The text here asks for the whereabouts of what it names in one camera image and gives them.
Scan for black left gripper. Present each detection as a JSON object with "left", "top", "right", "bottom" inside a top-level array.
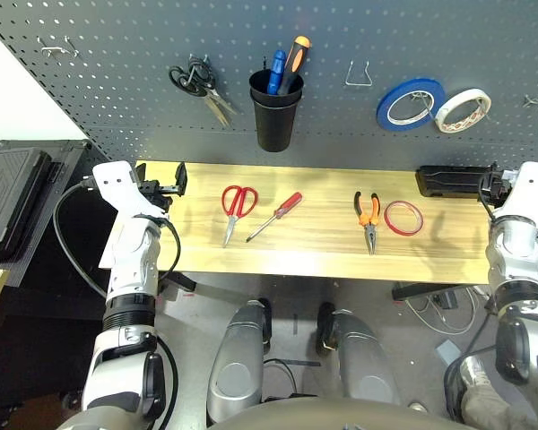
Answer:
[{"left": 134, "top": 161, "right": 189, "bottom": 212}]

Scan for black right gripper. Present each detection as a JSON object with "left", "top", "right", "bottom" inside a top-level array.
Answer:
[{"left": 478, "top": 162, "right": 519, "bottom": 211}]

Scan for red handled scissors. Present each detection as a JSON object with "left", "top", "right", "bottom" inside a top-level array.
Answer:
[{"left": 221, "top": 185, "right": 259, "bottom": 249}]

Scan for red tape roll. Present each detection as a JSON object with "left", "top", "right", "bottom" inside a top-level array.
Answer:
[{"left": 383, "top": 200, "right": 425, "bottom": 237}]

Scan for orange black needle-nose pliers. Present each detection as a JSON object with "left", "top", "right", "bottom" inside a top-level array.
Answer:
[{"left": 353, "top": 191, "right": 382, "bottom": 256}]

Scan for red handled screwdriver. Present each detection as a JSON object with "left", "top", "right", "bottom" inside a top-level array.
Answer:
[{"left": 245, "top": 191, "right": 304, "bottom": 244}]

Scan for dark grey metal pegboard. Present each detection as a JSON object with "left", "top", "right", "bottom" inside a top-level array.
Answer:
[{"left": 0, "top": 0, "right": 538, "bottom": 171}]

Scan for white tape roll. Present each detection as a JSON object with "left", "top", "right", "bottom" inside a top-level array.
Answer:
[{"left": 433, "top": 88, "right": 493, "bottom": 135}]

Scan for black table foot bar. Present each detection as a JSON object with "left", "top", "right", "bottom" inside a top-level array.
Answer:
[
  {"left": 161, "top": 271, "right": 197, "bottom": 292},
  {"left": 392, "top": 281, "right": 458, "bottom": 301}
]

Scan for black power adapter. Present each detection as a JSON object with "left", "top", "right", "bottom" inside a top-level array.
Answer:
[{"left": 432, "top": 290, "right": 458, "bottom": 310}]

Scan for black plastic tool cup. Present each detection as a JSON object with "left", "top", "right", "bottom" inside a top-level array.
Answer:
[{"left": 248, "top": 69, "right": 305, "bottom": 153}]

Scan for blue tape roll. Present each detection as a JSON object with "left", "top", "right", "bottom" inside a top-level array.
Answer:
[{"left": 376, "top": 78, "right": 447, "bottom": 133}]

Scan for large black ribbed case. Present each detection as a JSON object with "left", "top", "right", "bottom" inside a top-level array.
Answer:
[{"left": 0, "top": 147, "right": 57, "bottom": 265}]

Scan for double metal peg hook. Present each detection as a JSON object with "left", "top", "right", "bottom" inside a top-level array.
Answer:
[{"left": 38, "top": 35, "right": 80, "bottom": 59}]

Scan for small grey box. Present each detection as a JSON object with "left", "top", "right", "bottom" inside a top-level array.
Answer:
[{"left": 434, "top": 339, "right": 465, "bottom": 366}]

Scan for black equipment cart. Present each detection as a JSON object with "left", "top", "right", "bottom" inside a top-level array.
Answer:
[{"left": 0, "top": 138, "right": 117, "bottom": 422}]

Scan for silver left robot leg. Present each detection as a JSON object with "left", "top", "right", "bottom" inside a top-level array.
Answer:
[{"left": 205, "top": 297, "right": 273, "bottom": 426}]

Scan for silver robot leg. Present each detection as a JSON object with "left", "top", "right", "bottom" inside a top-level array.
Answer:
[
  {"left": 317, "top": 302, "right": 403, "bottom": 407},
  {"left": 205, "top": 297, "right": 273, "bottom": 426}
]

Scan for silver right robot leg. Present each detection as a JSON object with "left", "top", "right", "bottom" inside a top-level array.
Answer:
[{"left": 317, "top": 302, "right": 403, "bottom": 407}]

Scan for olive trouser leg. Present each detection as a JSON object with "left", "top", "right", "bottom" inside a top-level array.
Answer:
[{"left": 459, "top": 383, "right": 534, "bottom": 430}]

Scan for grey robot torso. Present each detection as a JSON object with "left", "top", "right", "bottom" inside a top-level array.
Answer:
[{"left": 205, "top": 396, "right": 467, "bottom": 430}]

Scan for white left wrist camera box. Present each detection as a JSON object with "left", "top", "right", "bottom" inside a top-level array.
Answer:
[{"left": 91, "top": 159, "right": 171, "bottom": 220}]

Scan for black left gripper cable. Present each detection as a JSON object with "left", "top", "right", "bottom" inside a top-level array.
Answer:
[{"left": 134, "top": 213, "right": 183, "bottom": 282}]

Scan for black handled scissors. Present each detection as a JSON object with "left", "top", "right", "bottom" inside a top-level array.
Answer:
[{"left": 168, "top": 53, "right": 239, "bottom": 129}]

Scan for black left wrist camera cable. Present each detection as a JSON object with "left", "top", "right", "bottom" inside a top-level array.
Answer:
[{"left": 52, "top": 176, "right": 108, "bottom": 299}]

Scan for white floor cables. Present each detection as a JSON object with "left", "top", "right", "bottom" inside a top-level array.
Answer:
[{"left": 405, "top": 286, "right": 490, "bottom": 337}]

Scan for blue handled screwdriver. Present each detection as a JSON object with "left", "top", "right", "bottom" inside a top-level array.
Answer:
[{"left": 266, "top": 48, "right": 288, "bottom": 96}]

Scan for wire pliers holder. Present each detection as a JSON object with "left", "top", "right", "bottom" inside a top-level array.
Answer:
[{"left": 343, "top": 60, "right": 374, "bottom": 87}]

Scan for orange black handled screwdriver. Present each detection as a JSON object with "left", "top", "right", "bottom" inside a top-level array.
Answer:
[{"left": 276, "top": 35, "right": 312, "bottom": 96}]

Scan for black robot waist cable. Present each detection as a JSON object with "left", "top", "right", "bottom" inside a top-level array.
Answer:
[{"left": 262, "top": 357, "right": 299, "bottom": 400}]

